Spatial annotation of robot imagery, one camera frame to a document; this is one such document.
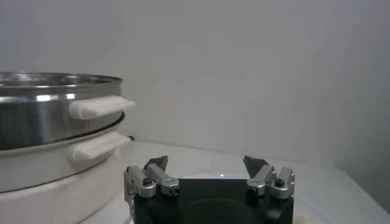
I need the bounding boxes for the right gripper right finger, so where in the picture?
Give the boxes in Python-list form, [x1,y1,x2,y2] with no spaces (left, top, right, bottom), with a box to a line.
[243,155,296,200]

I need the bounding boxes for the stainless steel steamer basket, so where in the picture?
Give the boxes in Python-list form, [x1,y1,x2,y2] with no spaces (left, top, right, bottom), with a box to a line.
[0,72,136,150]

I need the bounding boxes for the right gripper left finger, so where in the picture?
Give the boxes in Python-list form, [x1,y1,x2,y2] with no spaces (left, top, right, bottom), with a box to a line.
[123,155,180,199]

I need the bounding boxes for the steel steamer pot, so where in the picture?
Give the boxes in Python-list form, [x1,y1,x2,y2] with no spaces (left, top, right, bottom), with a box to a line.
[0,112,135,224]

